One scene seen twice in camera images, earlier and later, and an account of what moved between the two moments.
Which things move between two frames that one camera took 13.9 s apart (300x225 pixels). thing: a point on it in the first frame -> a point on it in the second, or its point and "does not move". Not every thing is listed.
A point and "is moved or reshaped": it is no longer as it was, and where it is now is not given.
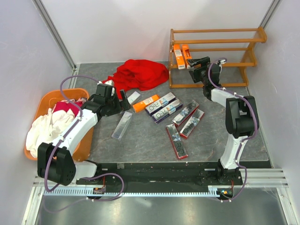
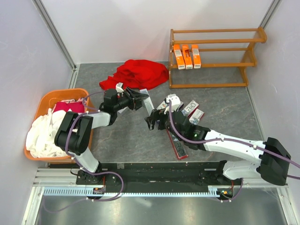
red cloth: [137, 74] does not move
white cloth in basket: [45, 128] does not move
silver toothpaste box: [122, 125] -> [149, 105]
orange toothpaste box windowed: [187, 55] does not move
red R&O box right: [191, 123] does not move
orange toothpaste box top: [142, 105] -> [196, 59]
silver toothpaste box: [134, 98] is moved or reshaped
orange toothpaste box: [180, 57] does not move
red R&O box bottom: [178, 144] does not move
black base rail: [162, 175] does not move
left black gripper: [121, 106] -> [132, 97]
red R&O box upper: [191, 107] does not move
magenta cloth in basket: [66, 106] does not move
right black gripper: [203, 62] -> [161, 115]
